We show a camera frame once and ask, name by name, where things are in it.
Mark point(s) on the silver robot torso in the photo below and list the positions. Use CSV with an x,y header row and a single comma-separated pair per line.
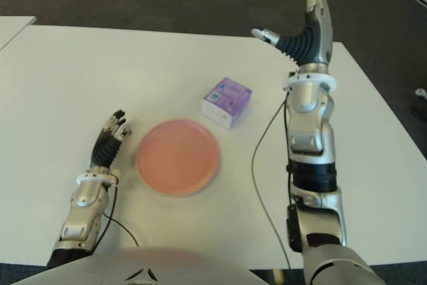
x,y
133,268

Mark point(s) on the purple tissue paper pack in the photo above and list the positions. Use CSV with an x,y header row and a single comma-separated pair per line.
x,y
227,101

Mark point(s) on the dark object with white knob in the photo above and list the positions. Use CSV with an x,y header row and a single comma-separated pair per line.
x,y
421,104

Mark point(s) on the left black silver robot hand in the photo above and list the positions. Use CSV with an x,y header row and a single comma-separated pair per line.
x,y
106,148

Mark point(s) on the metal table leg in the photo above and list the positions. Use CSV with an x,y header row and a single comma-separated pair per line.
x,y
278,277

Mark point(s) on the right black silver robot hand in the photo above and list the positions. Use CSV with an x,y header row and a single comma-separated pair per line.
x,y
317,41

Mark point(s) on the pink round plate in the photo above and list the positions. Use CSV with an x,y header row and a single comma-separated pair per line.
x,y
177,158

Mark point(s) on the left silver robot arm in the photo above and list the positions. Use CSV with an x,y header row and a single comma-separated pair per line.
x,y
85,208

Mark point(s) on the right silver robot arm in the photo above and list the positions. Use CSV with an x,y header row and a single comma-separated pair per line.
x,y
310,151

